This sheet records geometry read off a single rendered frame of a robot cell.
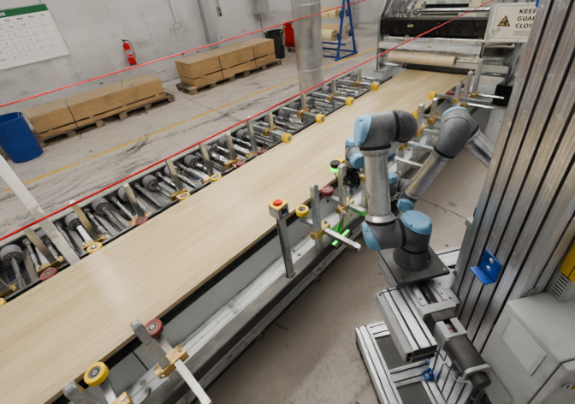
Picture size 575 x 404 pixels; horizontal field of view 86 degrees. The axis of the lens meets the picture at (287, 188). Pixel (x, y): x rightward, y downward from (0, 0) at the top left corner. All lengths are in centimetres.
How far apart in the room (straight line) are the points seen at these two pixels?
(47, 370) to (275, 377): 125
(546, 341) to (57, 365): 174
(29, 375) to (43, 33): 708
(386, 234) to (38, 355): 156
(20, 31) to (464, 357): 812
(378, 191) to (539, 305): 58
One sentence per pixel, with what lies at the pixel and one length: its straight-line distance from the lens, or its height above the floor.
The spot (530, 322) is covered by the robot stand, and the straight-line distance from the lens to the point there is 117.
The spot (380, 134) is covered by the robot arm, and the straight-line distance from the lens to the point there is 117.
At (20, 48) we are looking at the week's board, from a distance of 820.
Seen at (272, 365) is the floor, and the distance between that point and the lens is 237.
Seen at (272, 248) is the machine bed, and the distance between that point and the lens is 195.
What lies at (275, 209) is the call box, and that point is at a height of 121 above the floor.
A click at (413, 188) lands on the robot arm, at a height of 123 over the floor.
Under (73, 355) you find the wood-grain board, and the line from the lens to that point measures 175.
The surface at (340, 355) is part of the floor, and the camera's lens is 236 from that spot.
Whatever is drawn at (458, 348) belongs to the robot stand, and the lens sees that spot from 134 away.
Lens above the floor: 213
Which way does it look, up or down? 35 degrees down
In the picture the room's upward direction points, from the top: 9 degrees counter-clockwise
